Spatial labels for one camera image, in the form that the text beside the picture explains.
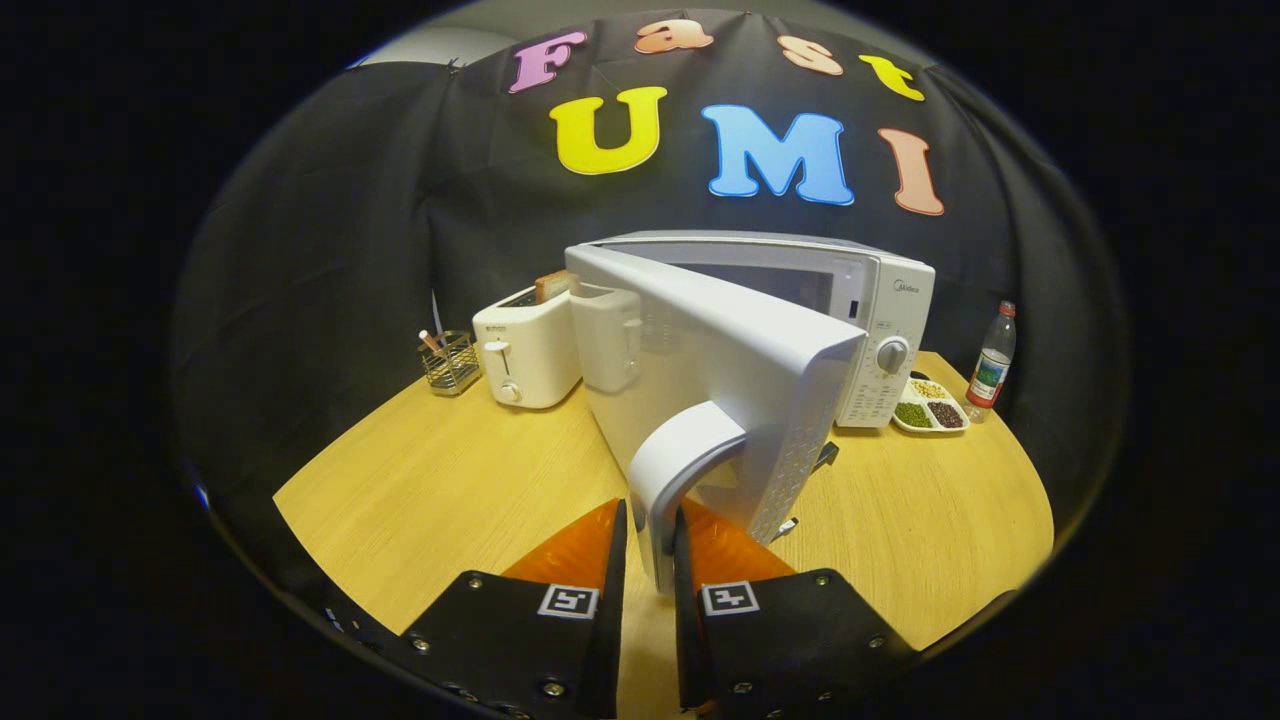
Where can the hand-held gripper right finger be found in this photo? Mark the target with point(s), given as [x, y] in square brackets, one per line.
[682, 600]

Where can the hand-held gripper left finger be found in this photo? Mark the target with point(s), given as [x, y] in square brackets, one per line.
[618, 600]

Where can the white toaster oven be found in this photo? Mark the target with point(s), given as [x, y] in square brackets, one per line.
[720, 340]

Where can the white pop-up toaster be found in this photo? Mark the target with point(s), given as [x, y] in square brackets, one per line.
[535, 350]

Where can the white divided dish of beans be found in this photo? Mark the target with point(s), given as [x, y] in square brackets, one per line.
[930, 412]

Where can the brown bread slice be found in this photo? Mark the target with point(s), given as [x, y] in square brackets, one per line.
[555, 286]

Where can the orange and white pen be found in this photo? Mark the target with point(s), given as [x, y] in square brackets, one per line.
[430, 340]

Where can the clear bottle with red label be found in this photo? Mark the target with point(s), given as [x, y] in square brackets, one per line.
[990, 370]

